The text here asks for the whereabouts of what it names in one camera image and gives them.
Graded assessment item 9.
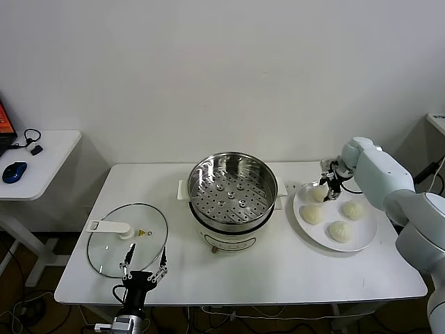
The stainless steel steamer basket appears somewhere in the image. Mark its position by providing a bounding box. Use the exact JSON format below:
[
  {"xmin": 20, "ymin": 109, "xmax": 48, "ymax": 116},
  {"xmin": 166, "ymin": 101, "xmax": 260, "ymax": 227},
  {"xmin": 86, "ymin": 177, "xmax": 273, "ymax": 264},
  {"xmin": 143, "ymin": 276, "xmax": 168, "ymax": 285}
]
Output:
[{"xmin": 187, "ymin": 151, "xmax": 280, "ymax": 225}]

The white hanging cable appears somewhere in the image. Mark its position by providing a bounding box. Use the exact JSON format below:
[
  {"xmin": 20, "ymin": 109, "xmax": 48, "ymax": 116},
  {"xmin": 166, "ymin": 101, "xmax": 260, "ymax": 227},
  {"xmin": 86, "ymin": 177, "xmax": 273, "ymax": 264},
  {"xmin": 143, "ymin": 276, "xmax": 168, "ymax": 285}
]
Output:
[{"xmin": 428, "ymin": 163, "xmax": 442, "ymax": 194}]

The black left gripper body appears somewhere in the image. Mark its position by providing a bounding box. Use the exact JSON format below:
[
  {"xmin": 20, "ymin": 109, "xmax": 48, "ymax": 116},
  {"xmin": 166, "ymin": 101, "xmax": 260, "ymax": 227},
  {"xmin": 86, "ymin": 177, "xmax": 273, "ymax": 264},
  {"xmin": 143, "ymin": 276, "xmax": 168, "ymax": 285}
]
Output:
[{"xmin": 121, "ymin": 271, "xmax": 156, "ymax": 309}]

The white steamed baozi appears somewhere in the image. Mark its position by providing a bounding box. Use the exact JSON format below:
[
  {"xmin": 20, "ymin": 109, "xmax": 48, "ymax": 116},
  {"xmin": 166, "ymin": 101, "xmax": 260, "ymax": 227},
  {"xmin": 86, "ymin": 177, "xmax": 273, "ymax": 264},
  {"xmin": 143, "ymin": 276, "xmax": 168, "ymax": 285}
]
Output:
[
  {"xmin": 309, "ymin": 186, "xmax": 327, "ymax": 203},
  {"xmin": 326, "ymin": 221, "xmax": 354, "ymax": 244},
  {"xmin": 299, "ymin": 203, "xmax": 325, "ymax": 225},
  {"xmin": 340, "ymin": 200, "xmax": 365, "ymax": 222}
]

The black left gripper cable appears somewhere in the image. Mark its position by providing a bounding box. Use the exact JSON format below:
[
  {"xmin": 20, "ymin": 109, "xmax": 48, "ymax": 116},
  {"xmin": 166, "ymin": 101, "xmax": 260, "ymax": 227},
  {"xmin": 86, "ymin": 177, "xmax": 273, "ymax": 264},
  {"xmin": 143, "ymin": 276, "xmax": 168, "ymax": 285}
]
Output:
[{"xmin": 111, "ymin": 284, "xmax": 127, "ymax": 308}]

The white shelf table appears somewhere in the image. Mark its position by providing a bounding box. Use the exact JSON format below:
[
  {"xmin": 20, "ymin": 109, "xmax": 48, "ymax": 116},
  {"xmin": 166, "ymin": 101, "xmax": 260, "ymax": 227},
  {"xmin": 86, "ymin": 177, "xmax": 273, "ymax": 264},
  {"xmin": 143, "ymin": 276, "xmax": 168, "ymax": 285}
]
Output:
[{"xmin": 426, "ymin": 111, "xmax": 445, "ymax": 135}]

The white side table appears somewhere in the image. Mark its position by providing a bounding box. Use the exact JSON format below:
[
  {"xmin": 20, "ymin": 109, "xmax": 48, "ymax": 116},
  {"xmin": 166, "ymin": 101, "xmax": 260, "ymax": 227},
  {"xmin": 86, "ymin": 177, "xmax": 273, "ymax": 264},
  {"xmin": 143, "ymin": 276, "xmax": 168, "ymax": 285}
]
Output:
[{"xmin": 0, "ymin": 130, "xmax": 83, "ymax": 287}]

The blue computer mouse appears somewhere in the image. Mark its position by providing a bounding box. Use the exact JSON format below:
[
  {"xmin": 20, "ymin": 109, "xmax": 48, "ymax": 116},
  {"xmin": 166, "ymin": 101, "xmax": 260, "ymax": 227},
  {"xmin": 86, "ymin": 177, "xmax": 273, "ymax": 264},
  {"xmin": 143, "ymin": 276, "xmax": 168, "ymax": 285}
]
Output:
[{"xmin": 2, "ymin": 161, "xmax": 28, "ymax": 184}]

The black laptop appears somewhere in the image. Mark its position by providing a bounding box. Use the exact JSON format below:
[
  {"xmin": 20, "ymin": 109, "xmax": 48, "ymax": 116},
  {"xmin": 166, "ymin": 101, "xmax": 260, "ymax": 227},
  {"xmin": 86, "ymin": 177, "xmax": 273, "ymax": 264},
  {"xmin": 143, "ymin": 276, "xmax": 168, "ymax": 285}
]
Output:
[{"xmin": 0, "ymin": 92, "xmax": 18, "ymax": 156}]

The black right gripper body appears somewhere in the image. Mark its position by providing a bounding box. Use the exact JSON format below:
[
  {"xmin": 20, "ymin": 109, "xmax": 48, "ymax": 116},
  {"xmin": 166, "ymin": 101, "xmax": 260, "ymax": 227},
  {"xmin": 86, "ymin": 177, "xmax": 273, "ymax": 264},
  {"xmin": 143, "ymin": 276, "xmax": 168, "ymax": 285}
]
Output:
[{"xmin": 326, "ymin": 169, "xmax": 346, "ymax": 191}]

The white electric cooker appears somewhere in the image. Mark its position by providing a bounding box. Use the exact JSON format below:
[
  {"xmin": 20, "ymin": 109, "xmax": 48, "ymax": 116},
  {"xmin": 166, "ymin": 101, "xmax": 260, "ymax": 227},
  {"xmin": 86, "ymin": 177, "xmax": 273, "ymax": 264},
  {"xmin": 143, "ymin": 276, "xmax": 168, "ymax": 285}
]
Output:
[{"xmin": 177, "ymin": 177, "xmax": 289, "ymax": 255}]

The glass lid with white handle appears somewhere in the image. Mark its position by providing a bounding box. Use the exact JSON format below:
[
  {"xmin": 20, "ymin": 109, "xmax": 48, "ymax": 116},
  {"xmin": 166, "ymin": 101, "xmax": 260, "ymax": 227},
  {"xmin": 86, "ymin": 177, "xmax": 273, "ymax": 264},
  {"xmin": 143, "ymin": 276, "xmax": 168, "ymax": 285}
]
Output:
[{"xmin": 86, "ymin": 202, "xmax": 169, "ymax": 278}]

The black earphone cable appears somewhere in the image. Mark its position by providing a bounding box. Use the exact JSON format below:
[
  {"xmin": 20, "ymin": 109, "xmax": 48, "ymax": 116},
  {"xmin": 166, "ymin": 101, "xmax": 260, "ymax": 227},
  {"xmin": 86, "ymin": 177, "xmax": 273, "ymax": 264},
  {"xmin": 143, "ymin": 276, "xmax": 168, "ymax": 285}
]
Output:
[{"xmin": 6, "ymin": 128, "xmax": 43, "ymax": 150}]

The white round plate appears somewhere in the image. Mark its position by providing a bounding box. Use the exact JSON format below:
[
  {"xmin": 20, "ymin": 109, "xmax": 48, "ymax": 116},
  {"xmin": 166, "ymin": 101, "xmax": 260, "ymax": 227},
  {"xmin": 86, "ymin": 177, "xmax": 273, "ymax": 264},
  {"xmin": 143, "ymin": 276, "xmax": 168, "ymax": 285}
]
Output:
[{"xmin": 292, "ymin": 180, "xmax": 378, "ymax": 253}]

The white thin cable under table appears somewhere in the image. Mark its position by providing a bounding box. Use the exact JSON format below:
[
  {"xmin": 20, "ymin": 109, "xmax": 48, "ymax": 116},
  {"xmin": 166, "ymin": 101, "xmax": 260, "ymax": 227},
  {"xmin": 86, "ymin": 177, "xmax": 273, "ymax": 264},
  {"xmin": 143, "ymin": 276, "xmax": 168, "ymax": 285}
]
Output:
[{"xmin": 201, "ymin": 305, "xmax": 283, "ymax": 319}]

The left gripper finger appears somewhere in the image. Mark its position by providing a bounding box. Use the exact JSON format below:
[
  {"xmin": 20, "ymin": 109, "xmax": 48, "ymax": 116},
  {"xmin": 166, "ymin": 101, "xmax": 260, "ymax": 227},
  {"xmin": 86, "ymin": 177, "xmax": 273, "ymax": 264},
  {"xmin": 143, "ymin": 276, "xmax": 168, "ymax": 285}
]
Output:
[
  {"xmin": 147, "ymin": 253, "xmax": 170, "ymax": 283},
  {"xmin": 118, "ymin": 243, "xmax": 137, "ymax": 281}
]

